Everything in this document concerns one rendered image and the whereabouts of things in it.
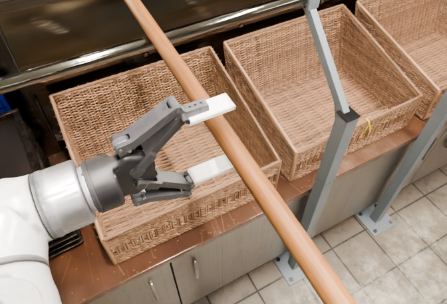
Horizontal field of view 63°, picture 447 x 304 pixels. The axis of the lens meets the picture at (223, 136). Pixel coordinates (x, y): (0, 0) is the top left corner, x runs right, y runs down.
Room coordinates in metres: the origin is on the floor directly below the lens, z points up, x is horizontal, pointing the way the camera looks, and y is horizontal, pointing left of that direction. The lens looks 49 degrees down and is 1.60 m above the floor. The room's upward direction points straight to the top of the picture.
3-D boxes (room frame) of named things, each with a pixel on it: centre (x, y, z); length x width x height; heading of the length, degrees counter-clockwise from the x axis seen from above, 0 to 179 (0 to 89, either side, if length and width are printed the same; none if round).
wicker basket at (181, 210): (0.74, 0.18, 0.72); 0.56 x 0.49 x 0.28; 118
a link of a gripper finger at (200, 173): (0.35, 0.02, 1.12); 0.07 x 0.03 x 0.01; 117
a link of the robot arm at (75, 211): (0.26, 0.20, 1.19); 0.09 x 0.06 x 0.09; 27
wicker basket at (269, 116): (1.03, -0.35, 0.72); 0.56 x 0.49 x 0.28; 119
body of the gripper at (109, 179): (0.29, 0.14, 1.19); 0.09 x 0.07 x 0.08; 117
